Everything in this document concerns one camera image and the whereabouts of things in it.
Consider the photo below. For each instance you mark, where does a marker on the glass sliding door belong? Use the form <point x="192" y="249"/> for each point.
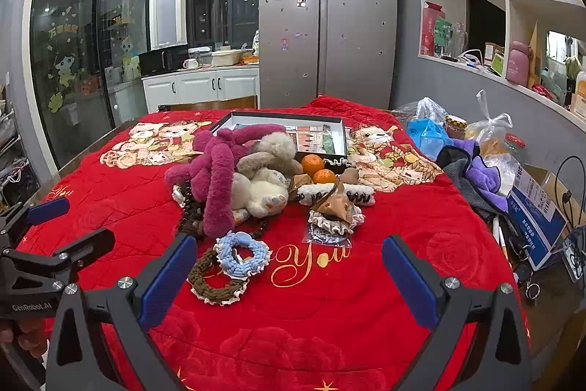
<point x="78" y="52"/>

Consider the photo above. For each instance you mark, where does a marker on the power strip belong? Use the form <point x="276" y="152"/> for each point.
<point x="574" y="253"/>

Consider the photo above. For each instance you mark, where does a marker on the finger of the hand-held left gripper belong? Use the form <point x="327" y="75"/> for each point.
<point x="48" y="210"/>
<point x="87" y="244"/>

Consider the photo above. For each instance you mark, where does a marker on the orange mandarin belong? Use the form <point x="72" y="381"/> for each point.
<point x="324" y="176"/>
<point x="312" y="164"/>

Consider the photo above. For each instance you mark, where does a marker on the brown crochet scrunchie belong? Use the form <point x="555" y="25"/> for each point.
<point x="206" y="285"/>

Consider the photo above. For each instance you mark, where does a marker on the beige fluffy plush toy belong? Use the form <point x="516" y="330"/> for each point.
<point x="274" y="148"/>

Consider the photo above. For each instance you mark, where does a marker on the clear packet with black print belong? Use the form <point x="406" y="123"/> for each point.
<point x="327" y="239"/>

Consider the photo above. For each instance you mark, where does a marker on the clear bag of bread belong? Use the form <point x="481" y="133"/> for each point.
<point x="492" y="130"/>

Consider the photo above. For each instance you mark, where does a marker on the tan triangular snack packet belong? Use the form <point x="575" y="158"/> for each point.
<point x="350" y="175"/>
<point x="302" y="181"/>
<point x="341" y="205"/>

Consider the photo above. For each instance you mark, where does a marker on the jar with red lid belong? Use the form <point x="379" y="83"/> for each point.
<point x="515" y="142"/>

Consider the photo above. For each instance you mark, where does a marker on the blue white carton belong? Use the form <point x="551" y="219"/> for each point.
<point x="535" y="207"/>

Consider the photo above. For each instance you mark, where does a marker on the blue fuzzy scrunchie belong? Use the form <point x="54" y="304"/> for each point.
<point x="240" y="256"/>

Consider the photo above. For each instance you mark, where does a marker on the person's left hand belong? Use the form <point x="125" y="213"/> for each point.
<point x="25" y="333"/>

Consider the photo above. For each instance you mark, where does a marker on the white mug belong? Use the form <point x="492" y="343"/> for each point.
<point x="191" y="64"/>

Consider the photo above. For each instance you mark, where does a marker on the purple cloth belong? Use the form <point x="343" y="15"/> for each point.
<point x="485" y="175"/>

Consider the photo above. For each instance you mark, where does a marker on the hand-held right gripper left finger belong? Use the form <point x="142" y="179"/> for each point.
<point x="169" y="281"/>

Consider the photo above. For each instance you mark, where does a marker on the pink flask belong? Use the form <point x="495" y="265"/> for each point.
<point x="518" y="63"/>

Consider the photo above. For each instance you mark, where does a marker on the black shallow box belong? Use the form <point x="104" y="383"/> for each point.
<point x="284" y="113"/>

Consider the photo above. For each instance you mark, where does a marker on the clear glass pitcher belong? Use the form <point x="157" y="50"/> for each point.
<point x="459" y="40"/>

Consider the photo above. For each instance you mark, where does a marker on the black grey cloth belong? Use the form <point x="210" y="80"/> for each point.
<point x="458" y="171"/>

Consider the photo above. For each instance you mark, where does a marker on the dark kitchen window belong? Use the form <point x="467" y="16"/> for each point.
<point x="219" y="6"/>

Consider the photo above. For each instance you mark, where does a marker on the clear plastic bag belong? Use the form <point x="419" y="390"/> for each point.
<point x="423" y="109"/>

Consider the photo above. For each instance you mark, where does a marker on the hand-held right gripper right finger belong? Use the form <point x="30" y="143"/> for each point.
<point x="407" y="281"/>

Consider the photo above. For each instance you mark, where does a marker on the silver double-door refrigerator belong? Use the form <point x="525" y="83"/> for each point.
<point x="320" y="29"/>

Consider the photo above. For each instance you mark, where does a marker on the green label box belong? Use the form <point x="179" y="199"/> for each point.
<point x="497" y="62"/>

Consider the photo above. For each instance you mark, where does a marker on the pink plush toy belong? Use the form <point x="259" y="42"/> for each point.
<point x="215" y="180"/>

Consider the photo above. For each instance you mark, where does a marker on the white plush toy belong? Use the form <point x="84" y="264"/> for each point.
<point x="261" y="194"/>

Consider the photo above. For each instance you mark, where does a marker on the white basin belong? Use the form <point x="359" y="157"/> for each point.
<point x="224" y="57"/>

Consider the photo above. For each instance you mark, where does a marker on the white kitchen cabinet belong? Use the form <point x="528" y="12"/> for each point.
<point x="197" y="86"/>

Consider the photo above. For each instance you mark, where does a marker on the red printed blanket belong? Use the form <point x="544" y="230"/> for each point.
<point x="320" y="327"/>

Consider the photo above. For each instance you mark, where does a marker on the brown white fuzzy hair claw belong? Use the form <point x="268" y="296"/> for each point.
<point x="311" y="191"/>

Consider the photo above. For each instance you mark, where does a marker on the round gold-rimmed cookie pack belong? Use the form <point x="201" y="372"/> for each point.
<point x="327" y="222"/>

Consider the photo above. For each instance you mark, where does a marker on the jar with patterned lid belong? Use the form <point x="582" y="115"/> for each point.
<point x="455" y="126"/>

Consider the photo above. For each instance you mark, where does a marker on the white plastic bag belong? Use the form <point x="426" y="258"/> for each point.
<point x="255" y="43"/>

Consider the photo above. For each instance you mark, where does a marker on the blue plastic bag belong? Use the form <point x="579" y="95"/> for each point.
<point x="425" y="139"/>

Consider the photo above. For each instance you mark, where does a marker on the red gift box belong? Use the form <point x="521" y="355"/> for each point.
<point x="430" y="29"/>

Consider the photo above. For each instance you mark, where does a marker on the black microwave oven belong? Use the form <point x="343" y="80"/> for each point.
<point x="155" y="61"/>

